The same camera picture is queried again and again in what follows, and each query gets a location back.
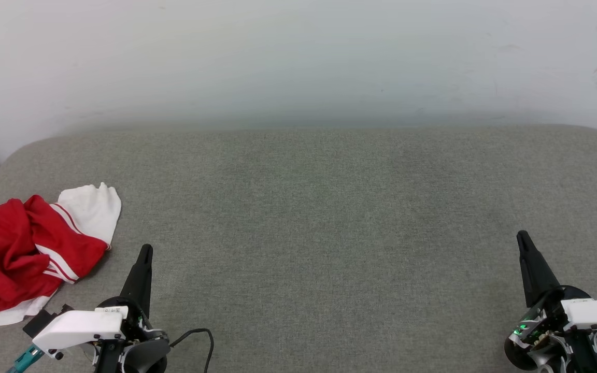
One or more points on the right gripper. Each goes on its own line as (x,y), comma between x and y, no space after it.
(534,326)

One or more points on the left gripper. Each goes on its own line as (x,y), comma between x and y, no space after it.
(140,324)

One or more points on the red and white garment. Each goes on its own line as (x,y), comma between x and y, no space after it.
(8,248)

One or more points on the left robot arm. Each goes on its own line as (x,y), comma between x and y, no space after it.
(145,360)

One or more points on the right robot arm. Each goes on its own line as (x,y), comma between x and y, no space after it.
(583,357)

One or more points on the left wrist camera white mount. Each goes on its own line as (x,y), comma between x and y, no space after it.
(78,326)

